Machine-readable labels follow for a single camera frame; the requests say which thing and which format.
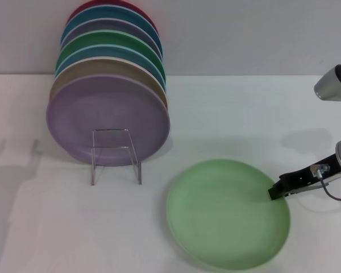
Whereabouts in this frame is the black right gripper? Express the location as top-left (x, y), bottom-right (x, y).
top-left (268, 153), bottom-right (341, 200)

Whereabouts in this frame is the light green plate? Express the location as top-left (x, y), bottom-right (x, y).
top-left (167, 158), bottom-right (292, 270)

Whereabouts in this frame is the clear acrylic plate rack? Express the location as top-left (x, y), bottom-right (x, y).
top-left (89, 128), bottom-right (143, 187)

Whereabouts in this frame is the lilac plate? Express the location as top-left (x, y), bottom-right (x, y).
top-left (45, 74), bottom-right (171, 167)

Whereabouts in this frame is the beige plate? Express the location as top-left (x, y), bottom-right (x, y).
top-left (49, 56), bottom-right (169, 110)

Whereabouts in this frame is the light blue plate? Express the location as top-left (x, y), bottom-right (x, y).
top-left (54, 43), bottom-right (167, 92)

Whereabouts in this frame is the dark green plate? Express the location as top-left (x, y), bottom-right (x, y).
top-left (55, 29), bottom-right (164, 77)

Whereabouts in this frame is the grey plate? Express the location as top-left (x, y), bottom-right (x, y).
top-left (60, 17), bottom-right (163, 62)

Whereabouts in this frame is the dark blue plate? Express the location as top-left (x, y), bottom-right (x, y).
top-left (60, 5), bottom-right (163, 57)

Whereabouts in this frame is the red plate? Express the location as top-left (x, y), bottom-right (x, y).
top-left (65, 0), bottom-right (160, 36)

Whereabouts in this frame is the grey cable with metal plug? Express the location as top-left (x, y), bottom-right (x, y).
top-left (310, 164), bottom-right (341, 204)

